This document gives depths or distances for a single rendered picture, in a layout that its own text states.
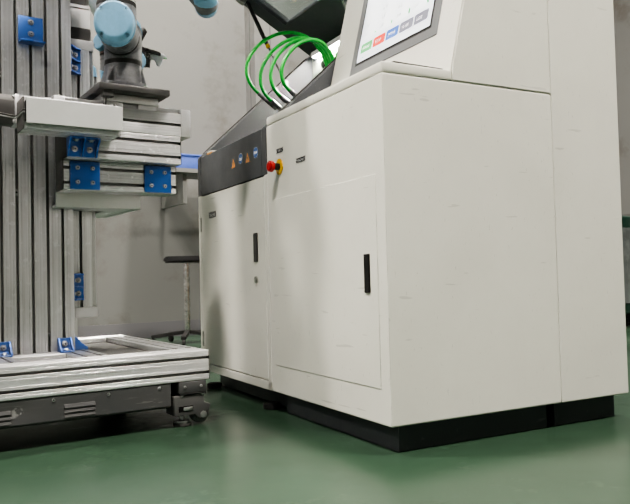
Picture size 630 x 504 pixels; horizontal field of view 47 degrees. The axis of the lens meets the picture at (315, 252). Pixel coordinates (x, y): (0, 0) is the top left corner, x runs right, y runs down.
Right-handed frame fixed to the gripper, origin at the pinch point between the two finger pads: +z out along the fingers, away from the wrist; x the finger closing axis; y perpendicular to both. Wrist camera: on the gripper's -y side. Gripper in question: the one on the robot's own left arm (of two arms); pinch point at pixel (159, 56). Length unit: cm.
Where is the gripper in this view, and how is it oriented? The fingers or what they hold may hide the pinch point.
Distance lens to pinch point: 343.9
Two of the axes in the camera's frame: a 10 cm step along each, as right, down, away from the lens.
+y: -0.9, 9.9, 0.4
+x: 8.5, 1.0, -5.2
